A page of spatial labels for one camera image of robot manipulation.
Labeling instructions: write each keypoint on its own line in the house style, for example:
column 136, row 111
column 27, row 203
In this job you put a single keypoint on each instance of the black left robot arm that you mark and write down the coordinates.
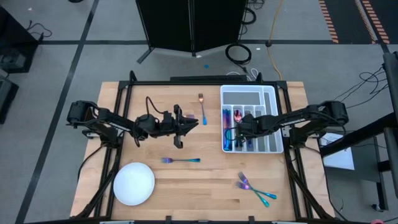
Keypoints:
column 118, row 119

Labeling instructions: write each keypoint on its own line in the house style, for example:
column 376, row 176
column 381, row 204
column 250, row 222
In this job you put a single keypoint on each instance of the black folding partition screen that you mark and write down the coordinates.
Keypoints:
column 168, row 25

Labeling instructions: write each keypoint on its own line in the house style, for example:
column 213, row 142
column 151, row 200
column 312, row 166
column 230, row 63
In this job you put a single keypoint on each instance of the black aluminium table frame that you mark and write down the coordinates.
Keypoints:
column 186, row 83

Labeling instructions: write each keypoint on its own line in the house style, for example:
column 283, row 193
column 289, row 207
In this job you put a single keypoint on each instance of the white round plate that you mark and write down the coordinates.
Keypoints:
column 133, row 183

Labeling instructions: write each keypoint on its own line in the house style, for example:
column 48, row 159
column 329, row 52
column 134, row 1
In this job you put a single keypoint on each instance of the black metal stand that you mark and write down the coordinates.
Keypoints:
column 357, row 137

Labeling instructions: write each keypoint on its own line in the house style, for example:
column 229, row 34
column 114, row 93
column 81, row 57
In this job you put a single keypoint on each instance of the red object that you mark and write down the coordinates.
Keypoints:
column 377, row 222

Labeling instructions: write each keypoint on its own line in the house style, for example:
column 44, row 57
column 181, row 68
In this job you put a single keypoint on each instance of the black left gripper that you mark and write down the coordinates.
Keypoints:
column 178, row 127

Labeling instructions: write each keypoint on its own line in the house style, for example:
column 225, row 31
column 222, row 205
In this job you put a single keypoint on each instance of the black box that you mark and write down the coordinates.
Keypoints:
column 7, row 99

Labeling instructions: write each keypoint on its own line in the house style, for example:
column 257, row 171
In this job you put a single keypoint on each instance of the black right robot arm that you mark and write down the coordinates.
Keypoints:
column 295, row 118

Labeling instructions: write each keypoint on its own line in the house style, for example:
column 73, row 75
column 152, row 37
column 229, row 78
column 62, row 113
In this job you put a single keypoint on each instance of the white paper sheet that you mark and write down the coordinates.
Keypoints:
column 339, row 158

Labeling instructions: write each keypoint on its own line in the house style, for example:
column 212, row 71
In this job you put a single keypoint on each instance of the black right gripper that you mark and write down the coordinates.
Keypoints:
column 248, row 126

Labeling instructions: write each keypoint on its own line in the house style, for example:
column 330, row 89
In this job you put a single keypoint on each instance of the black equipment case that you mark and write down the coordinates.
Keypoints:
column 15, row 37

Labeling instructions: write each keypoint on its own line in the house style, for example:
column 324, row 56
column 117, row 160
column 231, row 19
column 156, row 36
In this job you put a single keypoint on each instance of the white plastic cutlery tray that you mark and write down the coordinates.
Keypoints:
column 245, row 98

